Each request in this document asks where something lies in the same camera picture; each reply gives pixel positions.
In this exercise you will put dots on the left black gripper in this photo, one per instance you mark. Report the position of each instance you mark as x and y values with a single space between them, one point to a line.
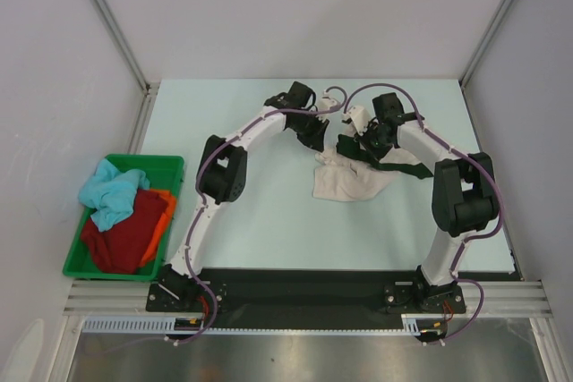
316 140

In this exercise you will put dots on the right aluminium corner post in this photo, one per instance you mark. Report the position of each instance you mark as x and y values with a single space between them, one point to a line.
494 25

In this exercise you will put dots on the aluminium corner post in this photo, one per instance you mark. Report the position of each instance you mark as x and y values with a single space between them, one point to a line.
494 25
105 13

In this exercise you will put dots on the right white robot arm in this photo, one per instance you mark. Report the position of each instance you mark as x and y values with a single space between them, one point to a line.
464 197

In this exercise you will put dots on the white and green t-shirt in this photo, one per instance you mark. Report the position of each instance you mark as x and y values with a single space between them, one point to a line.
347 177

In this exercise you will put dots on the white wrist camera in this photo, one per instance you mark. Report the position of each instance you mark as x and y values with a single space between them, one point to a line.
327 104
356 119

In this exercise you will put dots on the orange t-shirt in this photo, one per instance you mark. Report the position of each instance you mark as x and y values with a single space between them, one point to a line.
161 227

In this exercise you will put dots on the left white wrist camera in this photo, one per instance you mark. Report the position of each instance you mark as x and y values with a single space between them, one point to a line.
327 104

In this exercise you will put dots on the light blue t-shirt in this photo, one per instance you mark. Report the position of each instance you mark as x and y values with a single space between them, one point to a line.
111 194

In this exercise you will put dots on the grey slotted cable duct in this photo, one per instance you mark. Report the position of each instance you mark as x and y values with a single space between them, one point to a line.
180 326

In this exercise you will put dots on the aluminium frame rail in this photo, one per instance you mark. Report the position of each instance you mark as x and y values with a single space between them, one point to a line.
501 299

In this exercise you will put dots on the dark red t-shirt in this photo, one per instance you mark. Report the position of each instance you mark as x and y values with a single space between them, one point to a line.
119 250

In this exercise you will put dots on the green plastic bin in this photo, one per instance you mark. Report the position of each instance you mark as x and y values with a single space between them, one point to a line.
163 172

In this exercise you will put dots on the left aluminium corner post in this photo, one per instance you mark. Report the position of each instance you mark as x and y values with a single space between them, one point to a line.
105 13

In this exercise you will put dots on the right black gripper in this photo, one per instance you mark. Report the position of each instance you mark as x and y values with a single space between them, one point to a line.
373 144

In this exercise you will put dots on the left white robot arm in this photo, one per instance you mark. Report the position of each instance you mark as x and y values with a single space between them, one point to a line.
221 176

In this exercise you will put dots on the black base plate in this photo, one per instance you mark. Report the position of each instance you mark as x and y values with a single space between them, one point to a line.
271 299

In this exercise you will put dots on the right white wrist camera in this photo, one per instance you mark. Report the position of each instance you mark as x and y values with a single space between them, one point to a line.
356 119

